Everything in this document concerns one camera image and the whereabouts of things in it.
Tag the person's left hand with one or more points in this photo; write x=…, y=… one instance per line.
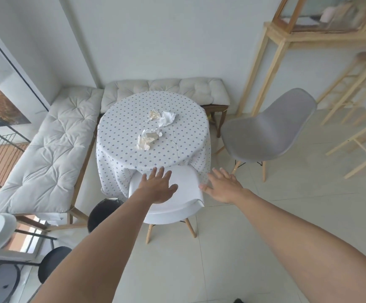
x=156, y=189

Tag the person's right hand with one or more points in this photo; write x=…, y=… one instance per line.
x=225, y=189

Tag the person's right thumb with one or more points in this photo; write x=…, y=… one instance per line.
x=205, y=188

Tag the person's left thumb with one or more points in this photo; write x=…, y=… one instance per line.
x=173, y=187

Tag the person's left forearm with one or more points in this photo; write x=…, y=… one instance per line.
x=107, y=249

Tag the person's right forearm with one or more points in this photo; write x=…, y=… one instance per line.
x=303, y=246

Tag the white plastic chair wooden legs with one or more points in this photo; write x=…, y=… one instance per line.
x=186, y=198

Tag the white polka dot tablecloth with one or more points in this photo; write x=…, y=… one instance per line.
x=154, y=157

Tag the large cream crumpled tissue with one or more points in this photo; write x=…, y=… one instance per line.
x=147, y=139

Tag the white crumpled tissue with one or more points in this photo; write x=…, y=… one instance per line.
x=167, y=118

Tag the small cream crumpled tissue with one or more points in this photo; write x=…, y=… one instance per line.
x=154, y=115

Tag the grey plastic chair wooden legs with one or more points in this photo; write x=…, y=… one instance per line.
x=271, y=126

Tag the short white tufted bench cushion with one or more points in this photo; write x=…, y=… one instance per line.
x=170, y=86

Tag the long white tufted bench cushion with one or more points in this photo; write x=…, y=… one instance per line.
x=49, y=148

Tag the black round stool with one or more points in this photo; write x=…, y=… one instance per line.
x=52, y=263

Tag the wooden bar stool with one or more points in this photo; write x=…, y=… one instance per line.
x=359, y=141
x=362, y=64

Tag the light wooden console table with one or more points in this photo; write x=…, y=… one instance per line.
x=274, y=40

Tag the black metal railing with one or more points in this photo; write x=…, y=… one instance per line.
x=0, y=154

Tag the black framed glass panel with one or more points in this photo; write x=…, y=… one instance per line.
x=3, y=100

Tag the wooden glass display case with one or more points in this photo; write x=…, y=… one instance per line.
x=299, y=22

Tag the dark wooden bench frame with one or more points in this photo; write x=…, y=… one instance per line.
x=217, y=112

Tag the light wooden bench frame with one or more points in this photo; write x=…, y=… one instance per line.
x=75, y=214

